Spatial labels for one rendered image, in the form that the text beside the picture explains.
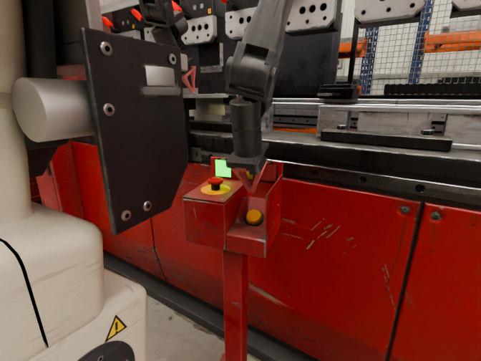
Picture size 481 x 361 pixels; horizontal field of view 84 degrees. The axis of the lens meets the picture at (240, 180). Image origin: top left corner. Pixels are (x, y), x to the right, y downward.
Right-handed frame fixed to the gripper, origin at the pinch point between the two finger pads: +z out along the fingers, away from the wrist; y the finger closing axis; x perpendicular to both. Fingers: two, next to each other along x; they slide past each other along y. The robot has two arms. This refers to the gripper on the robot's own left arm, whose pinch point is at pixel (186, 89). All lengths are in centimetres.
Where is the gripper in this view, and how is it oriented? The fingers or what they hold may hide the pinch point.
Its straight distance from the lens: 98.6
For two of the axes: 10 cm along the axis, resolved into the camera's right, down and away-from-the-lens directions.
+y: -8.4, -1.8, 5.1
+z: 2.6, 6.8, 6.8
